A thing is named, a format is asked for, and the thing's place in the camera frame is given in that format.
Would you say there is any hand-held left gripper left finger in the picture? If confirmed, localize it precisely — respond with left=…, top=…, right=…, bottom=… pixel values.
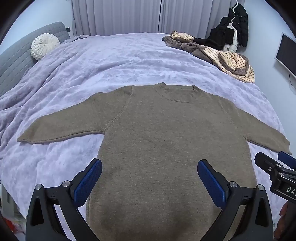
left=25, top=159, right=103, bottom=241

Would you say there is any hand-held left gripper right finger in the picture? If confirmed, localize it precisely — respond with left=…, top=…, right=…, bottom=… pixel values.
left=197, top=159, right=274, bottom=241

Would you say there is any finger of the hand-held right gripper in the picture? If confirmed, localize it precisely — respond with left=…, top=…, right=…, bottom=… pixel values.
left=278, top=151, right=296, bottom=170
left=254, top=152, right=284, bottom=174

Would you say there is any olive brown knit sweater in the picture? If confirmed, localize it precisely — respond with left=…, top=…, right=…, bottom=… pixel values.
left=17, top=82, right=292, bottom=241

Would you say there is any person's right hand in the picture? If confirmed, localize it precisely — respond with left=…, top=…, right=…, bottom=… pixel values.
left=274, top=201, right=296, bottom=241

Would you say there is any lavender fleece blanket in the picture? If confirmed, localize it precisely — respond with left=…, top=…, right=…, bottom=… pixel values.
left=0, top=32, right=288, bottom=223

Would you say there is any brown striped fleece robe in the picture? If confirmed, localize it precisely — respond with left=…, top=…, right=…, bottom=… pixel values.
left=162, top=31, right=255, bottom=83

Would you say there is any black puffer jacket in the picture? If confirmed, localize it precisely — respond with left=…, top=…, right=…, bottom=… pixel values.
left=193, top=3, right=249, bottom=50

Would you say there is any grey quilted headboard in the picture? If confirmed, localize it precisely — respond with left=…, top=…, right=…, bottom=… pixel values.
left=0, top=22, right=71, bottom=96

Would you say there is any white round pleated pillow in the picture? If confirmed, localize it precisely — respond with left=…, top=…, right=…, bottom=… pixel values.
left=31, top=33, right=60, bottom=61

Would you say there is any black monitor cable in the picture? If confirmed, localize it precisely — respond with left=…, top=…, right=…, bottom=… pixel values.
left=288, top=71, right=296, bottom=90

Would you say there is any curved wall monitor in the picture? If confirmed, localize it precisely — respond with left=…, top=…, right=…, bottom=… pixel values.
left=274, top=33, right=296, bottom=78

